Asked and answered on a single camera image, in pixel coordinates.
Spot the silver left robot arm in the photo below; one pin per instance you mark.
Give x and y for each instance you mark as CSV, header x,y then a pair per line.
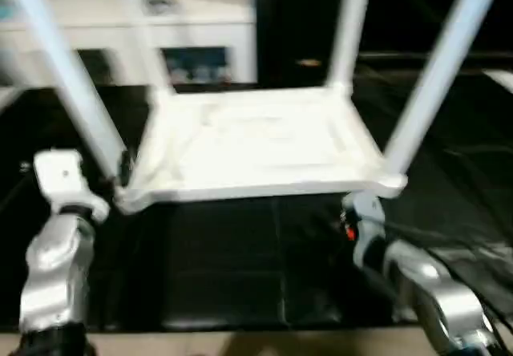
x,y
56,260

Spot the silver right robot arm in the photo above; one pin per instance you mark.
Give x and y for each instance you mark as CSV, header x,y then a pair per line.
x,y
449,292

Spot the black mat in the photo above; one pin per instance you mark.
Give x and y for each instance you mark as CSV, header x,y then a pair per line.
x,y
240,252

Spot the white flat board strip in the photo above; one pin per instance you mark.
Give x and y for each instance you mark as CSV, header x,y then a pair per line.
x,y
6,99
501,78

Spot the white cabinet with glass doors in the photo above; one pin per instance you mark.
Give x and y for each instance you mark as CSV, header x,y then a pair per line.
x,y
200,31

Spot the yellow label sticker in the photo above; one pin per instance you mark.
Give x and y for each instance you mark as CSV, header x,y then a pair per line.
x,y
308,62

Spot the long black bar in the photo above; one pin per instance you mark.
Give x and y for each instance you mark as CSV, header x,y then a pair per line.
x,y
421,56

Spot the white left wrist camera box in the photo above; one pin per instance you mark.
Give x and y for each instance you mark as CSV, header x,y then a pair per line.
x,y
60,175

